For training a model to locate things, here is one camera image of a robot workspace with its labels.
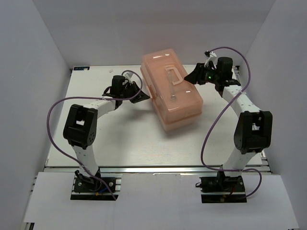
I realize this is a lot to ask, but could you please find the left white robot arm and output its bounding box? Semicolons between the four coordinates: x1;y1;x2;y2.
63;70;150;191

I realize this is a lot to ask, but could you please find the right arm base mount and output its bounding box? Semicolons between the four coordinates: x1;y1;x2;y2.
195;176;247;204

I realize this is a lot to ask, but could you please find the silver ratchet wrench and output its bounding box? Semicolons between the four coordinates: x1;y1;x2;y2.
167;70;177;101

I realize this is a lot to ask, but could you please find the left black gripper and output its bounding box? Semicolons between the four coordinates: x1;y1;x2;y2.
120;81;150;104

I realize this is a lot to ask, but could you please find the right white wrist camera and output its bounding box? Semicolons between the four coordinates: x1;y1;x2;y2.
204;50;217;67

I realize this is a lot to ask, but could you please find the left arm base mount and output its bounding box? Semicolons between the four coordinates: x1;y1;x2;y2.
70;170;121;201

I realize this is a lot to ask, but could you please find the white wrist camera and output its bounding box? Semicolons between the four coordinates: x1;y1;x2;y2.
204;50;217;67
122;71;133;83

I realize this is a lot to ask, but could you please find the pink plastic toolbox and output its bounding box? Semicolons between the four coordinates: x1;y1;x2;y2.
140;49;203;131

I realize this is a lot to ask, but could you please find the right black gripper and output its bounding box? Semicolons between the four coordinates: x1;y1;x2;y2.
184;63;220;86

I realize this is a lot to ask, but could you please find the aluminium table rail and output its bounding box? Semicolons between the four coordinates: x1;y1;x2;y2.
45;165;272;174

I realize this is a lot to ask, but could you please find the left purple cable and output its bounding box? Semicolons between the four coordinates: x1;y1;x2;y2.
47;70;143;201

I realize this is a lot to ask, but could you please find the purple cable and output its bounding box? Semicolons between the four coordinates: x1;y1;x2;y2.
47;70;143;201
201;46;262;197

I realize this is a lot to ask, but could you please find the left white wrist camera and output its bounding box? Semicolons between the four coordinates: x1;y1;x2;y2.
122;71;133;83

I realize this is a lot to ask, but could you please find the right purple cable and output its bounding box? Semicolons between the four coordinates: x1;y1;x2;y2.
201;46;262;197

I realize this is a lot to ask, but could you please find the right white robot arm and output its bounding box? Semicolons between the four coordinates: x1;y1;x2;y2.
184;52;272;191

